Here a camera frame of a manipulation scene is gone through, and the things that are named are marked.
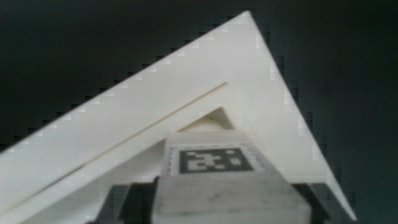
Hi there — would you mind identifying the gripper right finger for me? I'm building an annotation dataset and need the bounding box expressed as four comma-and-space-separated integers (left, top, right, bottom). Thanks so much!
293, 183, 350, 224

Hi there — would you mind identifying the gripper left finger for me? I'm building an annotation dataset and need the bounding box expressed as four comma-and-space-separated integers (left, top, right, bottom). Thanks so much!
87, 183, 156, 224

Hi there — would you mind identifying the white square table top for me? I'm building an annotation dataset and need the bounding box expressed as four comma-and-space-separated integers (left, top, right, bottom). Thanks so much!
0, 83, 286, 224

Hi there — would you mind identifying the white leg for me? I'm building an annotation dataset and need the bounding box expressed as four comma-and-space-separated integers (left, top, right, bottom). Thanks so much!
151, 130, 311, 224

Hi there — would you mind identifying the white L-shaped fixture frame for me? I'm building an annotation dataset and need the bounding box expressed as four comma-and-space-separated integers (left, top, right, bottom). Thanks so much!
0, 9, 359, 222

